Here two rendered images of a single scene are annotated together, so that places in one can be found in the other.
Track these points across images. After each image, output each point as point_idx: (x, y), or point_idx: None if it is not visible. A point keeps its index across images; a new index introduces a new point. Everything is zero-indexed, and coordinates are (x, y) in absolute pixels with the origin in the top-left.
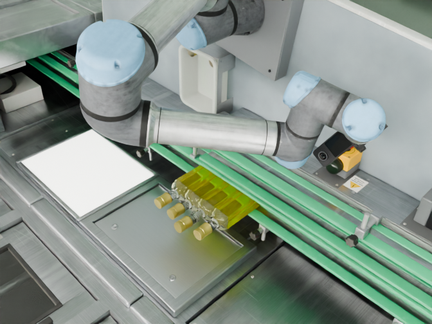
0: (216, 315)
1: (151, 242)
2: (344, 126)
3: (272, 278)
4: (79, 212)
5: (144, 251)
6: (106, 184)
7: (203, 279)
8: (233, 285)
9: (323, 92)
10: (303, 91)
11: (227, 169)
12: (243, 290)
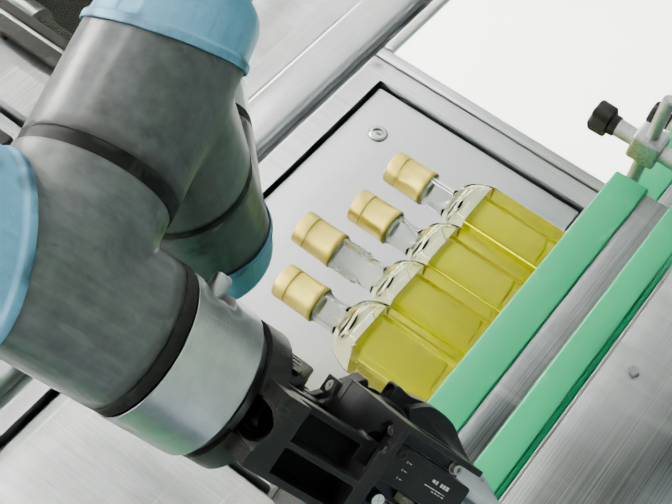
0: (126, 431)
1: (337, 226)
2: None
3: None
4: (409, 48)
5: (300, 216)
6: (534, 84)
7: None
8: (241, 471)
9: (78, 54)
10: (94, 0)
11: None
12: (220, 497)
